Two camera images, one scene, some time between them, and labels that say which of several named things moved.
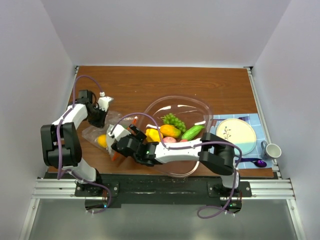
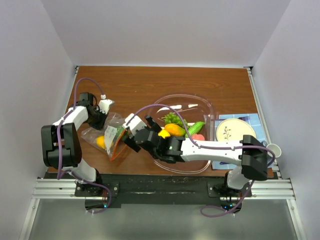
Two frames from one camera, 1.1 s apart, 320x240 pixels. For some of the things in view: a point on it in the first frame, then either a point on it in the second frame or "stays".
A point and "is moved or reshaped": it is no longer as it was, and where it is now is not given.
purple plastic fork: (245, 118) stays
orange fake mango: (169, 130) is moved or reshaped
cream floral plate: (239, 132) stays
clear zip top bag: (97, 136) stays
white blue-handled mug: (270, 151) stays
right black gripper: (139, 136) -> (152, 124)
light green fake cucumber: (192, 132) is moved or reshaped
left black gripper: (100, 123) stays
